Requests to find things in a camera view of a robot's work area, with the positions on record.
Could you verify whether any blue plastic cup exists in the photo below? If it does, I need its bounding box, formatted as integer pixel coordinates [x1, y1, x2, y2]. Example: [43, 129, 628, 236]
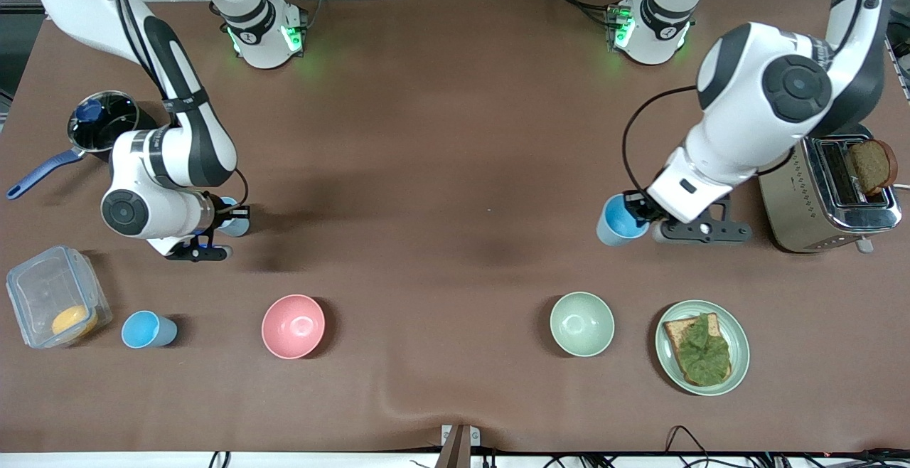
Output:
[121, 310, 178, 349]
[596, 193, 651, 248]
[216, 197, 252, 238]

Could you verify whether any beige chrome toaster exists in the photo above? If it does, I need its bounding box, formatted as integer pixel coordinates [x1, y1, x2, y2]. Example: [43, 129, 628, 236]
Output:
[757, 123, 904, 254]

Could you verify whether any toast slice on plate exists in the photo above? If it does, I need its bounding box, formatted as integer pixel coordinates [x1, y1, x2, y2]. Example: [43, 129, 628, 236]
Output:
[663, 314, 733, 386]

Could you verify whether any pink bowl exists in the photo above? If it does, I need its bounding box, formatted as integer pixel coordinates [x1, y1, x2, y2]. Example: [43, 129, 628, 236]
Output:
[261, 294, 326, 360]

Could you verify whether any green round plate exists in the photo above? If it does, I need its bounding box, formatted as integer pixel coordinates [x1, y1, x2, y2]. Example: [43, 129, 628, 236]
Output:
[655, 300, 751, 397]

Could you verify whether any green lettuce leaf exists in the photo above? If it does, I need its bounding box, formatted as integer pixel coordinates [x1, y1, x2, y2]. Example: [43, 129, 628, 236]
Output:
[674, 314, 732, 387]

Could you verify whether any green bowl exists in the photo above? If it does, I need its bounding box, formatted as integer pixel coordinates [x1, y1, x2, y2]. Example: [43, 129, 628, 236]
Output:
[549, 292, 616, 358]

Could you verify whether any orange round food piece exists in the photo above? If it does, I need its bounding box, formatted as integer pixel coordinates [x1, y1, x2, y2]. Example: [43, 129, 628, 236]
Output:
[51, 304, 99, 338]

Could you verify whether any glass lid with blue knob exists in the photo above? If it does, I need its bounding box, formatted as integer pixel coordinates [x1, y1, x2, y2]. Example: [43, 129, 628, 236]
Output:
[68, 91, 140, 153]

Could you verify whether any clear plastic food container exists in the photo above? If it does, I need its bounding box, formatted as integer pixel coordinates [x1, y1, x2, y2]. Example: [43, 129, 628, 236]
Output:
[6, 245, 113, 349]

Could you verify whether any brown bread slice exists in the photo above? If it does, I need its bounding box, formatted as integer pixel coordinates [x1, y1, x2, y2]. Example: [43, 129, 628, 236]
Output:
[847, 139, 899, 196]

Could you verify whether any black pot with blue handle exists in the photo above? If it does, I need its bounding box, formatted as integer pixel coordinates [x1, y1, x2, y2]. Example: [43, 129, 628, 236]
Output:
[6, 90, 159, 201]

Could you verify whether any black looped floor cable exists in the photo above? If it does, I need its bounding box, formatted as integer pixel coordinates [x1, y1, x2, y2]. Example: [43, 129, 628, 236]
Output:
[664, 425, 713, 468]

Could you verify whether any metal table edge bracket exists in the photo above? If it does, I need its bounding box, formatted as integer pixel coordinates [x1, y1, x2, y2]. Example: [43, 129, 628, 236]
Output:
[441, 424, 481, 468]

